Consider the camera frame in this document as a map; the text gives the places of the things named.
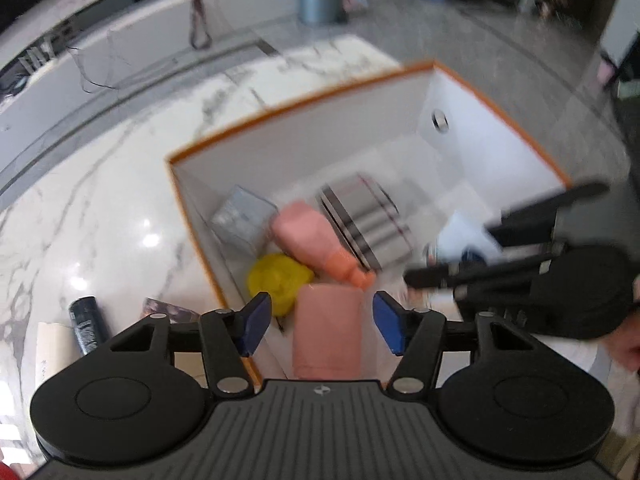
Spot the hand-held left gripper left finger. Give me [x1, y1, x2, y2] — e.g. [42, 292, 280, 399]
[107, 291, 273, 395]

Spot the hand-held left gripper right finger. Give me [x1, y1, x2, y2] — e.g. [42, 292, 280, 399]
[372, 290, 533, 395]

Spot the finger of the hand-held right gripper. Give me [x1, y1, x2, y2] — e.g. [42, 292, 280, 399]
[404, 250, 566, 301]
[487, 182, 611, 248]

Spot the white paper packet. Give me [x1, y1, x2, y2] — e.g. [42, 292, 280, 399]
[425, 210, 503, 266]

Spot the yellow tape measure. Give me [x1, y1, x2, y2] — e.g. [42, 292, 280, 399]
[247, 254, 316, 317]

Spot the pink cup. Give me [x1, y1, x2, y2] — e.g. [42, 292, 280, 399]
[291, 282, 363, 381]

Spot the illustrated card box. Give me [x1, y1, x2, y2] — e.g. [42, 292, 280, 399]
[142, 297, 201, 326]

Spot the pink bottle with orange cap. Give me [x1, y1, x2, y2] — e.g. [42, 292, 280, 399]
[270, 201, 378, 288]

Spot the clear plastic box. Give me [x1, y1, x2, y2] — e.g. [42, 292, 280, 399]
[210, 185, 278, 256]

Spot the plaid case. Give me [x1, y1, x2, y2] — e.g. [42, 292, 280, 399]
[317, 174, 416, 271]

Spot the black can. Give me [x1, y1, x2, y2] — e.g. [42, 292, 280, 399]
[68, 296, 112, 356]

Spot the orange cardboard box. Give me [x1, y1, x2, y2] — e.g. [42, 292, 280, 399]
[165, 60, 573, 393]

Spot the long white box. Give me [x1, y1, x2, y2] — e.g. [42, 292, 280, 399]
[36, 321, 86, 388]

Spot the marble television console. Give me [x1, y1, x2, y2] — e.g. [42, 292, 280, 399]
[0, 0, 306, 126]

